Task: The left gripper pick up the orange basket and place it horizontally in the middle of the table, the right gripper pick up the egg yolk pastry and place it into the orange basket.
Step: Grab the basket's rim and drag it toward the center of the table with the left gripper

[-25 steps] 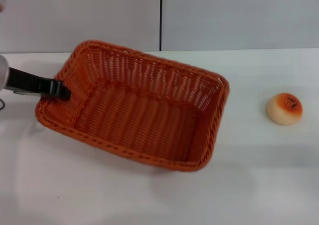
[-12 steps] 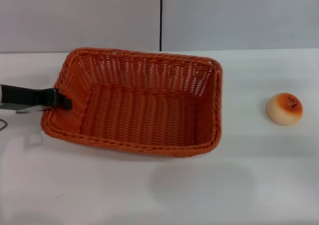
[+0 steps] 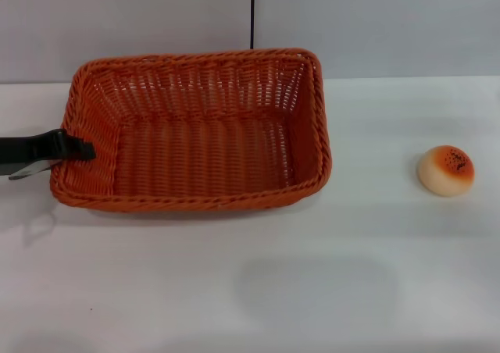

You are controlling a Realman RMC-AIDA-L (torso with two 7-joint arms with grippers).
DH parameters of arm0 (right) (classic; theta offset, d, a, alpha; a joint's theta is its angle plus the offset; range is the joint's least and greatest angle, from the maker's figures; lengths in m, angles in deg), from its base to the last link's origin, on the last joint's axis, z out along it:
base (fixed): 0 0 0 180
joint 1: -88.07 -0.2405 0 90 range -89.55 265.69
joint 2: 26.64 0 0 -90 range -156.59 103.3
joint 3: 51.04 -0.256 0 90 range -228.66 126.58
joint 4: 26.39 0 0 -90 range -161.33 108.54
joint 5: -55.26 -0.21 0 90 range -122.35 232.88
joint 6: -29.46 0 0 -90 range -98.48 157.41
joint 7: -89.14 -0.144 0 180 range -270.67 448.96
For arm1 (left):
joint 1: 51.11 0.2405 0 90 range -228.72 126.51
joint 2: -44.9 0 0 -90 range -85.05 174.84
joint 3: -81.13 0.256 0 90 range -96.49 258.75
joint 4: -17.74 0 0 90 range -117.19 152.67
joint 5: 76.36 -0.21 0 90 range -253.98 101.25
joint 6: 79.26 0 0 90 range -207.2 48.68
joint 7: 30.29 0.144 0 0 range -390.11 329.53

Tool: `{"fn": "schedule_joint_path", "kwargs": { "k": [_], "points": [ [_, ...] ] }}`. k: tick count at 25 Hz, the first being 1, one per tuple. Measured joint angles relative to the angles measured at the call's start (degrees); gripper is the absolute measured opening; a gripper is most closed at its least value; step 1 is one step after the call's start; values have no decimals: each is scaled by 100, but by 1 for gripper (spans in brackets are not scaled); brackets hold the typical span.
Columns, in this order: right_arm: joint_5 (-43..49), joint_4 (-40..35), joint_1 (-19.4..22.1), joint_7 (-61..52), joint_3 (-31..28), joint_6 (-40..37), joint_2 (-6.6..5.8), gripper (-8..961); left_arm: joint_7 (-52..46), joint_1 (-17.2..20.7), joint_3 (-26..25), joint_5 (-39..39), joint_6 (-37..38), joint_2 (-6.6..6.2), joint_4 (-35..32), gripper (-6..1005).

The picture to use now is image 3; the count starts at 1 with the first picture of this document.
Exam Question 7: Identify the orange woven plastic basket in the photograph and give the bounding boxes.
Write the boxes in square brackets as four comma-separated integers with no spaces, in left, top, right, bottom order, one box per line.
[50,47,333,214]

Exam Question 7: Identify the round toy bread bun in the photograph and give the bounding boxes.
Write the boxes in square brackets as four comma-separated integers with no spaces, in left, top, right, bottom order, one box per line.
[417,145,477,194]

